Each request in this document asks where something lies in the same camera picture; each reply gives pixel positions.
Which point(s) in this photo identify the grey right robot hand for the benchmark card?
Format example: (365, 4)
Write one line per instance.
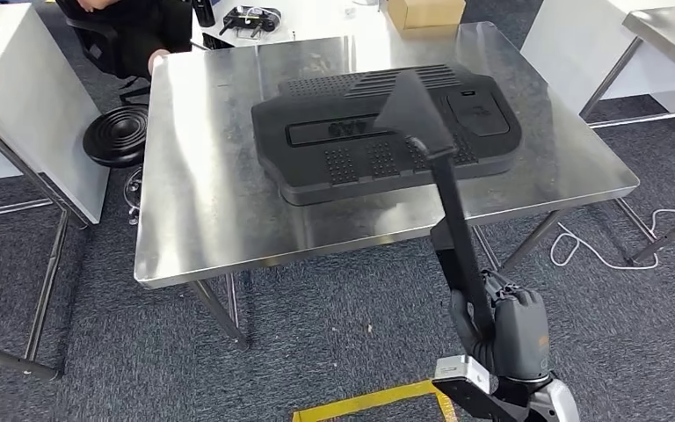
(521, 338)

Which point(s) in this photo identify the black plastic panel part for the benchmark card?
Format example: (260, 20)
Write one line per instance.
(416, 113)

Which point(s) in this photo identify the stainless steel workbench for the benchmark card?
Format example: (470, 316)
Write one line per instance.
(209, 175)
(34, 116)
(576, 52)

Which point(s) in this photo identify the small black part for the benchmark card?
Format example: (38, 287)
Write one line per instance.
(250, 20)

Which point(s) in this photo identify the yellow floor tape square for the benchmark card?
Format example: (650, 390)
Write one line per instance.
(366, 402)

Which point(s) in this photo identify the black engine cover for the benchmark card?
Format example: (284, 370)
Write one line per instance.
(326, 157)

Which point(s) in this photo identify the brown cardboard piece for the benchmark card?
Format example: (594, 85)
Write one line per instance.
(425, 13)

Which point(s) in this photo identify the black flat device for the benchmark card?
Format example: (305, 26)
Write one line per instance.
(216, 42)

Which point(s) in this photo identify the black ribbed disc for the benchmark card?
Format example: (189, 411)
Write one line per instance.
(116, 137)

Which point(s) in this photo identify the black bottle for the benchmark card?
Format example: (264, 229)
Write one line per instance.
(203, 11)

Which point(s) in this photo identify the person's hand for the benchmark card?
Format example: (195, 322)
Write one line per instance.
(157, 59)

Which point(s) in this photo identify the seated person in black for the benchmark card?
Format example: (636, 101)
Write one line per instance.
(145, 26)

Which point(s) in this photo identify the black bulky object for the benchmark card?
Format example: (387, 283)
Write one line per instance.
(96, 49)

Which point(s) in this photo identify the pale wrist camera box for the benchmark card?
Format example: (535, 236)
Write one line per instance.
(463, 370)

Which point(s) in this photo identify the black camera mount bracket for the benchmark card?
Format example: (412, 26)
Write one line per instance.
(477, 402)

